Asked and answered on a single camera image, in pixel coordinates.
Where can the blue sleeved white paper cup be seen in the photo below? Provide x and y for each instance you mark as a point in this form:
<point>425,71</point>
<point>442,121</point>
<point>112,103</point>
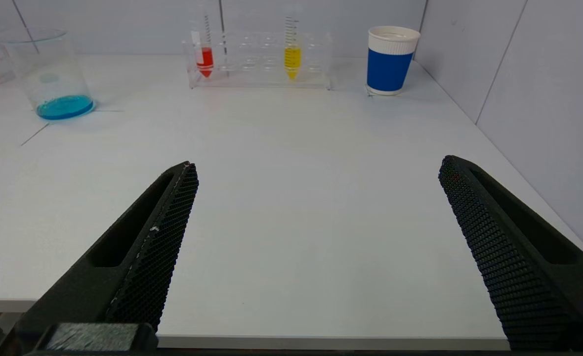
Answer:
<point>389,68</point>

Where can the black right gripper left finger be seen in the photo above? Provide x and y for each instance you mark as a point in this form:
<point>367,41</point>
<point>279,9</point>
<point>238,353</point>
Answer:
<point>138,247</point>

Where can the yellow pigment test tube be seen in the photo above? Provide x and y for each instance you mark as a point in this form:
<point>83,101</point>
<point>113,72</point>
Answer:
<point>292,58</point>

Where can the clear glass beaker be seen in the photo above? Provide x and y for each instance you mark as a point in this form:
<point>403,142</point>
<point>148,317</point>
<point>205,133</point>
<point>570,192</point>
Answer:
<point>64,106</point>

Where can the red pigment tube white label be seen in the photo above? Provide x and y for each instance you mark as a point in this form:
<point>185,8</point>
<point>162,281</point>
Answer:
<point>205,59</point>

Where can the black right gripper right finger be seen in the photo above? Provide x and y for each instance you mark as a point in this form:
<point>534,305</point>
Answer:
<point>519,257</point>

